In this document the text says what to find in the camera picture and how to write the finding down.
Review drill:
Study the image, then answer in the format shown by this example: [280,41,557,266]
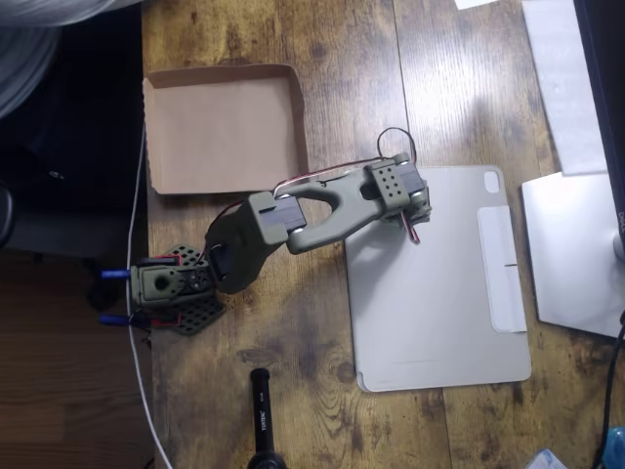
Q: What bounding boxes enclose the black Dell monitor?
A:
[573,0,625,235]

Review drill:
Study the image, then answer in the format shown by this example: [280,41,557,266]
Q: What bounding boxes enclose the black cable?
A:
[596,312,625,469]

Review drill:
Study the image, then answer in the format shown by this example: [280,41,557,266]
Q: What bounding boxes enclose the black chair armrest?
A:
[0,188,14,248]

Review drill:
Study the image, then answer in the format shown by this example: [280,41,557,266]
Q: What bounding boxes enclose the black camera stand pole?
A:
[246,368,287,469]

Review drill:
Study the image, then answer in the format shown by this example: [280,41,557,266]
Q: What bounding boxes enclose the red and black servo wire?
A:
[204,127,424,268]

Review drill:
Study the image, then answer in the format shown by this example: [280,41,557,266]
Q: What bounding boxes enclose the brown cardboard tray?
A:
[142,63,309,196]

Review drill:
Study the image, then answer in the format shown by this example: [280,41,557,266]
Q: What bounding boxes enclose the silver monitor stand base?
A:
[521,171,625,339]

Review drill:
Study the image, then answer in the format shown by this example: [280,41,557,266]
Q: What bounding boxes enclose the white foam sheet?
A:
[521,0,609,177]

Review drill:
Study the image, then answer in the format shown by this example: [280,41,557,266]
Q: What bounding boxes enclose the white cable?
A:
[125,121,173,469]

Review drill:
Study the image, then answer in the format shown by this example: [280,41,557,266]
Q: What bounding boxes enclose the person in grey shirt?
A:
[0,0,143,121]

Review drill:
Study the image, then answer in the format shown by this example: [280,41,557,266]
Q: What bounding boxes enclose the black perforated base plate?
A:
[136,242,229,338]

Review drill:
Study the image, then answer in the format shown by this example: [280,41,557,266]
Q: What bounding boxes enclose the blue round object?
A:
[603,425,625,469]

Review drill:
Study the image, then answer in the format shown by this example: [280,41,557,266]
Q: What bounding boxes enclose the white and blue box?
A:
[526,448,570,469]

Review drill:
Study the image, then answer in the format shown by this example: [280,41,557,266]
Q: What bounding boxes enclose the tablet in beige case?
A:
[344,164,532,394]

